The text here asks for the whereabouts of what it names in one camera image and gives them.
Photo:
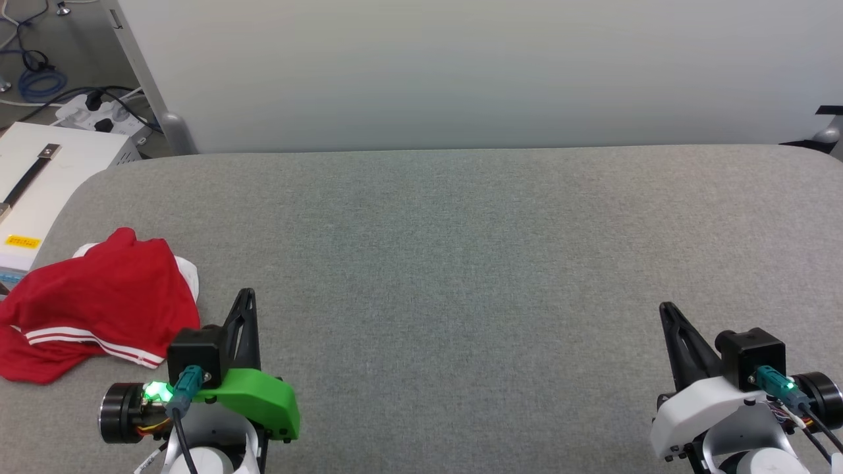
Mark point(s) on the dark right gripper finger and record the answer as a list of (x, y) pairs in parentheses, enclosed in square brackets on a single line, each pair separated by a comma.
[(699, 355), (677, 359)]

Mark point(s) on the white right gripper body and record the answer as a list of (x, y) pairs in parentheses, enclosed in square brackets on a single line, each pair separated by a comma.
[(705, 415)]

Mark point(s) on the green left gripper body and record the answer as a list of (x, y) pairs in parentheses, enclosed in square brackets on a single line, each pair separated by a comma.
[(263, 398)]

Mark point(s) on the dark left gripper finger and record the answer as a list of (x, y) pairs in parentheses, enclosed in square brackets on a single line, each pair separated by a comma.
[(250, 349), (232, 342)]

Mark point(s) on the red shirt with white sleeves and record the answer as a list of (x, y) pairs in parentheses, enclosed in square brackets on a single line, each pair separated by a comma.
[(99, 296)]

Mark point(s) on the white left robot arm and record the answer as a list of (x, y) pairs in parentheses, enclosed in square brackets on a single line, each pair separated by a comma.
[(211, 457)]

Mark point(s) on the black chair base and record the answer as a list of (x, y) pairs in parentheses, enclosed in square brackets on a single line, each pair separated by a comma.
[(828, 128)]

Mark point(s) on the white power strip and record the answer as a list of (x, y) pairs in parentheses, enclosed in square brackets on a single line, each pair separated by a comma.
[(79, 117)]

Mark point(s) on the white partition panel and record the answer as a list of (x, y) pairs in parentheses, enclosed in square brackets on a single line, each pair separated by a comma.
[(461, 66)]

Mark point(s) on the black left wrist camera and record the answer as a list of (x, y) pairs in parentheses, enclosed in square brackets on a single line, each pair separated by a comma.
[(194, 349)]

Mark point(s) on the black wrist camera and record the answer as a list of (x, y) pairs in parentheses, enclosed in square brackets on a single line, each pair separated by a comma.
[(194, 349), (751, 352)]

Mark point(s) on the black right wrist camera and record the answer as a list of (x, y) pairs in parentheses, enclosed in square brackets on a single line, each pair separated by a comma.
[(751, 352)]

